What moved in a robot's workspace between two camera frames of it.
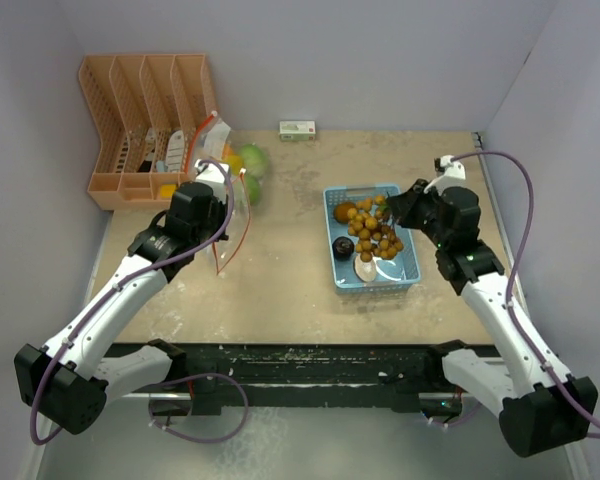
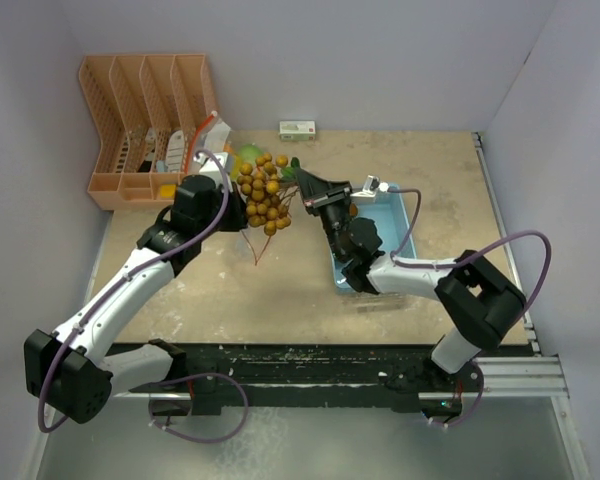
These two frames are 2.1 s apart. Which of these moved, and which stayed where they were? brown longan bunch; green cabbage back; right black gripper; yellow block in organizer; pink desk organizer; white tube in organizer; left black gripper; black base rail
Moved: right black gripper; brown longan bunch
Stayed: pink desk organizer; yellow block in organizer; left black gripper; green cabbage back; black base rail; white tube in organizer
